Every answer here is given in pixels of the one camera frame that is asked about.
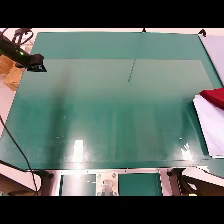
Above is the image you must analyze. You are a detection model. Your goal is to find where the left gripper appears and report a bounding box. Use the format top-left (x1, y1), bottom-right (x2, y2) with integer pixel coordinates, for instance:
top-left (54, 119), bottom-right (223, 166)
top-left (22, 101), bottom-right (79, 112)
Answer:
top-left (24, 53), bottom-right (48, 73)

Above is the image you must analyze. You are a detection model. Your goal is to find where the red garment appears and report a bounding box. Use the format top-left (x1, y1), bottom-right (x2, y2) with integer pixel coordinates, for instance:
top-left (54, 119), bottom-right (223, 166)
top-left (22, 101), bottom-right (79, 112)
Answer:
top-left (199, 87), bottom-right (224, 111)

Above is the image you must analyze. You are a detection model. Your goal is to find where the black cable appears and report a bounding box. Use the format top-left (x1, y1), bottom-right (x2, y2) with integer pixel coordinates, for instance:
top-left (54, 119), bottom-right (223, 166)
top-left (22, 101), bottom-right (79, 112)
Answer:
top-left (0, 115), bottom-right (40, 197)
top-left (11, 28), bottom-right (35, 46)

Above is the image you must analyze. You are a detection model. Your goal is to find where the silver frame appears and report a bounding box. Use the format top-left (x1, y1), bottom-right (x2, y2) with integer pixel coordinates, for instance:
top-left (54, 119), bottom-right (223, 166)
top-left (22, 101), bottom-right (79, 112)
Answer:
top-left (44, 167), bottom-right (178, 197)

